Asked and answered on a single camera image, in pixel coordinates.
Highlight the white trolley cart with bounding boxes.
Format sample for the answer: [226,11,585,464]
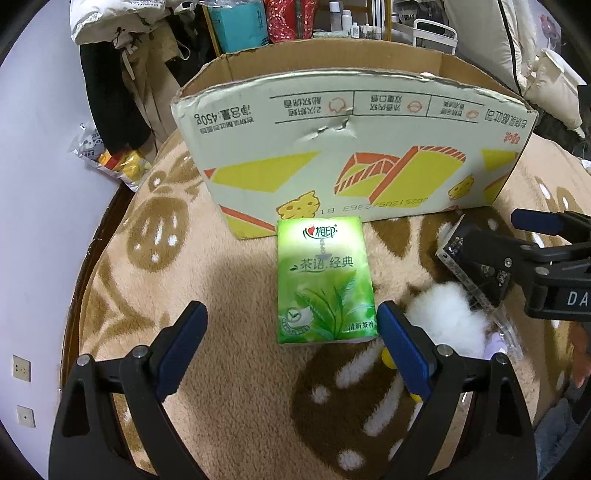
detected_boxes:
[412,18,459,54]

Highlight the green tissue pack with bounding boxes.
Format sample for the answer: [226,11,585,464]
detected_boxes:
[276,216,380,345]

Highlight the blue fleece clothing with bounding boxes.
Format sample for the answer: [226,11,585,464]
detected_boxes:
[534,397,585,480]

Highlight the wooden shelf rack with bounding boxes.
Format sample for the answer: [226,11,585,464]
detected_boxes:
[198,0,394,57]

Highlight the teal bag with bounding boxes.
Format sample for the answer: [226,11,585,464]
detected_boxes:
[205,0,271,53]

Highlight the row of small bottles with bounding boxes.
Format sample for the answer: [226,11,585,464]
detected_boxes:
[327,1,384,40]

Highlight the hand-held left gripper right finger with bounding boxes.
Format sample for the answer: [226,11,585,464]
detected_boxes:
[378,301,539,480]

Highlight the white puffer jacket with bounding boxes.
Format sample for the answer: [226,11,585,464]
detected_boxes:
[69,0,195,46]

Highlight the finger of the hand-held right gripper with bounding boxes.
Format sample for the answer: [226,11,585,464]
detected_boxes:
[511,209,591,241]
[436,222,557,306]

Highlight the beige butterfly pattern blanket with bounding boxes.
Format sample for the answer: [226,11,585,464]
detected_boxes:
[78,124,591,480]

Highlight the beige trousers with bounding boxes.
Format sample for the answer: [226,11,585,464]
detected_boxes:
[111,27,186,145]

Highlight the white upright mattress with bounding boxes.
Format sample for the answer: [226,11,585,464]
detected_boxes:
[443,0,528,89]

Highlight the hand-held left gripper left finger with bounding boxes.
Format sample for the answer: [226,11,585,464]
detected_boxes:
[48,301,208,480]

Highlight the printed cardboard box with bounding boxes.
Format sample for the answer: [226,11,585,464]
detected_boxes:
[171,36,540,241]

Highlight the white duvet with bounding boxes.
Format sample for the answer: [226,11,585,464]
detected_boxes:
[521,46,588,131]

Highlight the red patterned bag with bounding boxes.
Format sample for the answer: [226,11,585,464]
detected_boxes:
[263,0,315,45]

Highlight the white fluffy plush toy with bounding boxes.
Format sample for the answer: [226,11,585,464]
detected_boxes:
[405,281,491,361]

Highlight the clear plastic packet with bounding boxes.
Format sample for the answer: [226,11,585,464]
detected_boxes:
[488,299,525,361]

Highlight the person's right hand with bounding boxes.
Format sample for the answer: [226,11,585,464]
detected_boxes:
[569,322,591,389]

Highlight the plastic bag of toys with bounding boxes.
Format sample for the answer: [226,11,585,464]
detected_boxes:
[69,122,154,193]

